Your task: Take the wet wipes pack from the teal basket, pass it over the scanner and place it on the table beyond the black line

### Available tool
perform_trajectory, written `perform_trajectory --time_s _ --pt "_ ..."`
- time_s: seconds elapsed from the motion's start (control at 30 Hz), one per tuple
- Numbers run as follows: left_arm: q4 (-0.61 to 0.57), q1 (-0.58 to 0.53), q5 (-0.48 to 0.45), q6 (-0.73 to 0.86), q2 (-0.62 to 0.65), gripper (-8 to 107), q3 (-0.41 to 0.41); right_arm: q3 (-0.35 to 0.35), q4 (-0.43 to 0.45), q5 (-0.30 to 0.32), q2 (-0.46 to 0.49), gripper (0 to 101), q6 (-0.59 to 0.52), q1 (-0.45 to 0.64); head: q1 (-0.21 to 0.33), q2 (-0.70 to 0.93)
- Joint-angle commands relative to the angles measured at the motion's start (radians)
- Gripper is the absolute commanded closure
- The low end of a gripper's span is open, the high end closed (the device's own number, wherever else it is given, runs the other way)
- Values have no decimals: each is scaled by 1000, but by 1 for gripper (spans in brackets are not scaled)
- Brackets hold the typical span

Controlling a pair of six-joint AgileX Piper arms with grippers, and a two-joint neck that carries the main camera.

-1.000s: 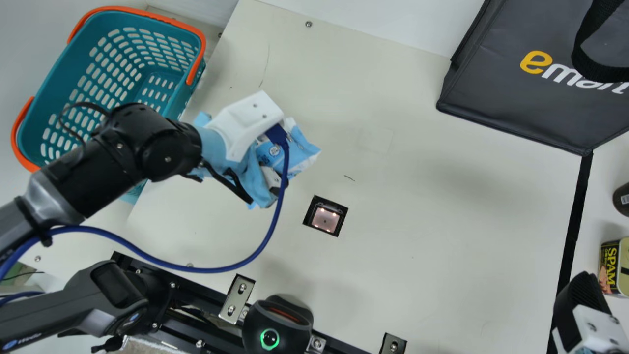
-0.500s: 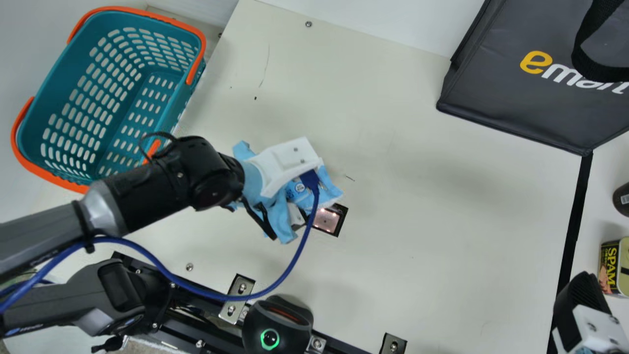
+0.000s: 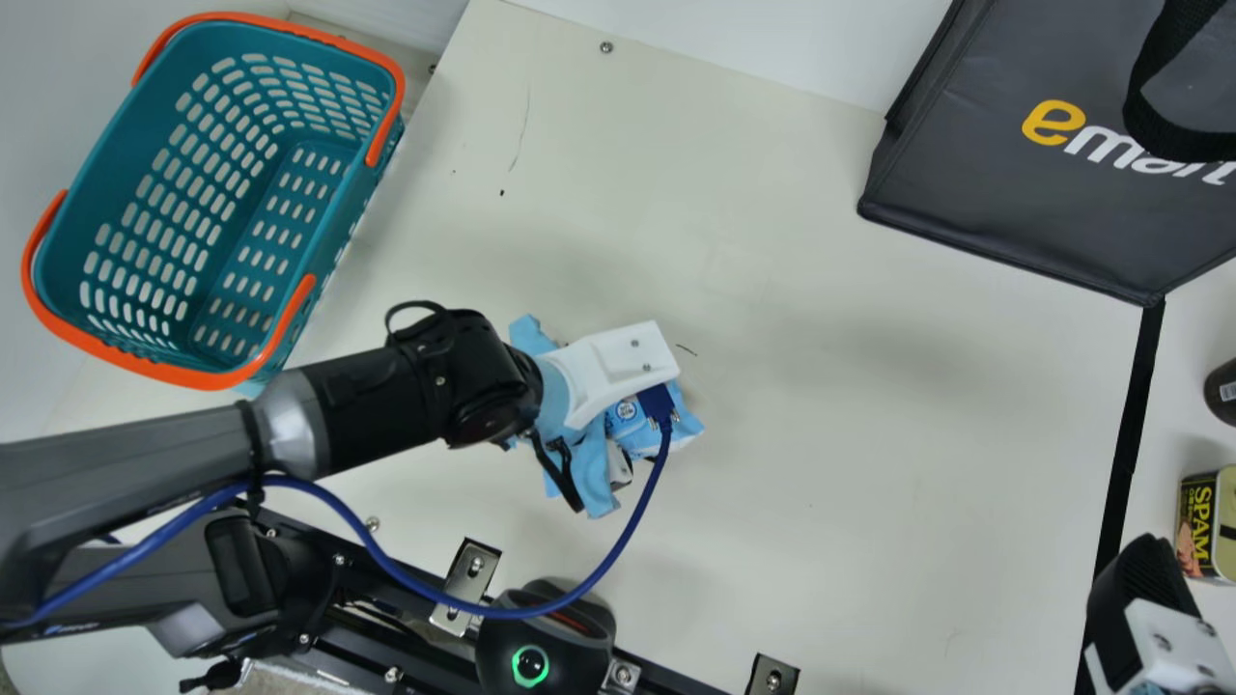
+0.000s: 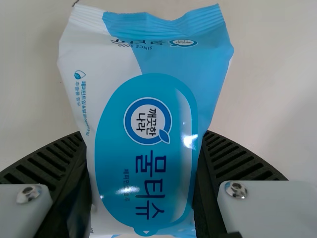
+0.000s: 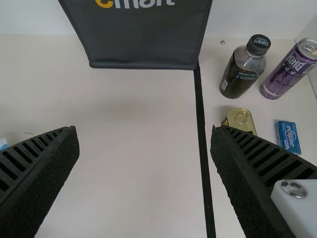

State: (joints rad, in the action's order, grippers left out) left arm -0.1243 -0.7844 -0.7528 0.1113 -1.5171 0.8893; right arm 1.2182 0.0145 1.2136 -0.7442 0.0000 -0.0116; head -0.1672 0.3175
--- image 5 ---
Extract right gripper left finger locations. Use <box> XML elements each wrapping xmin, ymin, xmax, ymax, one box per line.
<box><xmin>0</xmin><ymin>125</ymin><xmax>80</xmax><ymax>238</ymax></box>

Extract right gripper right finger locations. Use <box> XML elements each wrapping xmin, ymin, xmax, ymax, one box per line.
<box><xmin>210</xmin><ymin>124</ymin><xmax>317</xmax><ymax>238</ymax></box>

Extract small blue box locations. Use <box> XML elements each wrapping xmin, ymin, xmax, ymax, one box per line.
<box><xmin>274</xmin><ymin>120</ymin><xmax>302</xmax><ymax>156</ymax></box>

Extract gold rectangular tin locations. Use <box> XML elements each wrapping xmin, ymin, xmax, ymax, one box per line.
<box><xmin>221</xmin><ymin>108</ymin><xmax>258</xmax><ymax>136</ymax></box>

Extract black strip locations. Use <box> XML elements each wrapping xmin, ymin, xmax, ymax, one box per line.
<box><xmin>193</xmin><ymin>63</ymin><xmax>216</xmax><ymax>238</ymax></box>

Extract dark coffee bottle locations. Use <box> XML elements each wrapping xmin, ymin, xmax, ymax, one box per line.
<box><xmin>219</xmin><ymin>34</ymin><xmax>272</xmax><ymax>99</ymax></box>

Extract purple can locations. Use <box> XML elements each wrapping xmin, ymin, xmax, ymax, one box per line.
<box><xmin>260</xmin><ymin>38</ymin><xmax>317</xmax><ymax>100</ymax></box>

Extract dark grey bag with straps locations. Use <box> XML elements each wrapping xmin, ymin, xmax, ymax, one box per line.
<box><xmin>58</xmin><ymin>0</ymin><xmax>213</xmax><ymax>71</ymax></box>

